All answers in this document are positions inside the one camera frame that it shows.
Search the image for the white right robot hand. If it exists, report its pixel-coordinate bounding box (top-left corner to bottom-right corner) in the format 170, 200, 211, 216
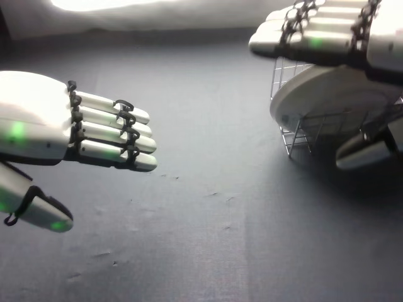
247, 0, 403, 171

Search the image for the grey table cloth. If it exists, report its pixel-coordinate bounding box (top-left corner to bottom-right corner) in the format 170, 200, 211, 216
0, 26, 403, 302

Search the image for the white backdrop sheet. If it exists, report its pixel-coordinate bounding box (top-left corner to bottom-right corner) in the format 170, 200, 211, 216
0, 0, 297, 34

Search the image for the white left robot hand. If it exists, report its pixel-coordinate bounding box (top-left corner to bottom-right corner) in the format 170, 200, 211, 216
0, 70, 159, 234

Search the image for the white dark-rimmed ginkgo plate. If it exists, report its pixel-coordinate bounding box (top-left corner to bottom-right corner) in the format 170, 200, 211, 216
270, 64, 403, 142

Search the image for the silver wire dish rack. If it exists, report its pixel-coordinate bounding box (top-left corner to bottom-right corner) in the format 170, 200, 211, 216
270, 55, 403, 158

